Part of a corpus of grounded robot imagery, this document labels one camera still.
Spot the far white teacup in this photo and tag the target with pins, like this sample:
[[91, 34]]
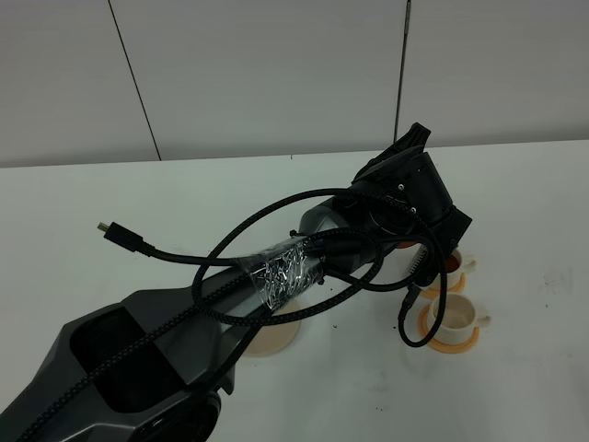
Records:
[[457, 266]]

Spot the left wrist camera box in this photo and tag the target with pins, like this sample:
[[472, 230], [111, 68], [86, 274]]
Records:
[[422, 267]]

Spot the brown clay teapot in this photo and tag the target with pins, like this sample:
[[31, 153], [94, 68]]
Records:
[[405, 244]]

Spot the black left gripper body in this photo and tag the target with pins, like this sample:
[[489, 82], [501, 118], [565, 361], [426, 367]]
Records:
[[405, 173]]

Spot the orange coaster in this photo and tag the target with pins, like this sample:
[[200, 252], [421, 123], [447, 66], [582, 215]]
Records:
[[445, 348], [433, 293]]

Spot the beige round teapot saucer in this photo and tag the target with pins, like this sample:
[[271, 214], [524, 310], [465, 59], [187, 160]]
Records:
[[273, 339]]

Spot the near white teacup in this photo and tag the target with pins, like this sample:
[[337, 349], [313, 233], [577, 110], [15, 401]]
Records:
[[460, 318]]

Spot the near orange coaster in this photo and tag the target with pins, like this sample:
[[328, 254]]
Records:
[[445, 348]]

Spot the white teacup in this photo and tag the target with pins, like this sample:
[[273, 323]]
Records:
[[460, 318], [457, 266]]

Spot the far orange coaster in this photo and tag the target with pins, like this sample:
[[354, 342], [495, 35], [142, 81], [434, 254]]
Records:
[[433, 293]]

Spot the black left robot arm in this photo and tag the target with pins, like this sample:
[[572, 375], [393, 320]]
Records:
[[153, 366]]

